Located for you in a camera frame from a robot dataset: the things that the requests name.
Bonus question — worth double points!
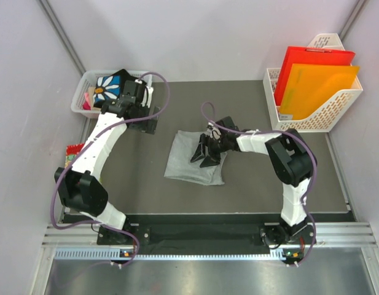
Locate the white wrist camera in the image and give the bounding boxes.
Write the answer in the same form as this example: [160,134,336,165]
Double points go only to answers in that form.
[135,79,154,108]
[207,122,221,141]

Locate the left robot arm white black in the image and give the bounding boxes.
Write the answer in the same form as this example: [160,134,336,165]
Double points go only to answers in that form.
[54,79,158,244]

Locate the black daisy print t shirt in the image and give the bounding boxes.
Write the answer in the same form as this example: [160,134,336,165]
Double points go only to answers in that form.
[92,69,130,109]

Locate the orange folder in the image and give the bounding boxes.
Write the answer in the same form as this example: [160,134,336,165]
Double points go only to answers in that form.
[278,65,360,120]

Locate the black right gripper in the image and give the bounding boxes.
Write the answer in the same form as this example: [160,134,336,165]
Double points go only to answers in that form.
[192,134,230,168]

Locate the grey t shirt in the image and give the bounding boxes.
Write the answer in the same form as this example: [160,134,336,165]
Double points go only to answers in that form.
[164,130,227,186]

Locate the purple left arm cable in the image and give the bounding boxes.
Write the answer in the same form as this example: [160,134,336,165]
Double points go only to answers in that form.
[50,72,171,271]

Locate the grey slotted cable duct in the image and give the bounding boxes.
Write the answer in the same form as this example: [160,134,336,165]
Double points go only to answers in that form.
[55,248,286,261]

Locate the pink beige folded cloths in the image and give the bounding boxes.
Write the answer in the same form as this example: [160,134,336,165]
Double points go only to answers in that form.
[82,87,95,111]

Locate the white plastic basket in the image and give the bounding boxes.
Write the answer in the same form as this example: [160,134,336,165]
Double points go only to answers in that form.
[71,69,154,119]

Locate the red folder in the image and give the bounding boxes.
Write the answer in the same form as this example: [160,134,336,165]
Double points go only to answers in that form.
[274,46,356,106]

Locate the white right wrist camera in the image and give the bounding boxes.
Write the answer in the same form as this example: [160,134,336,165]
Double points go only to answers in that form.
[207,122,221,141]

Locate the white file organizer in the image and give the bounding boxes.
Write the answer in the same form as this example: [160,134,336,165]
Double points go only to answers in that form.
[263,33,363,133]

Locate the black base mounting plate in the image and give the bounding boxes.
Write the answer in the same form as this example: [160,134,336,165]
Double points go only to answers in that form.
[96,213,318,256]

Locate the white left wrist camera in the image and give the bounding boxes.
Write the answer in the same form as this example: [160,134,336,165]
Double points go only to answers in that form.
[135,79,154,108]

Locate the red green patterned book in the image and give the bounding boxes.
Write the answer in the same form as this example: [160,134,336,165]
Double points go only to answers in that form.
[64,143,85,168]

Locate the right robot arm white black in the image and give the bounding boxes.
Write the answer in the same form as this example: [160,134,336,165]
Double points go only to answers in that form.
[190,116,317,244]

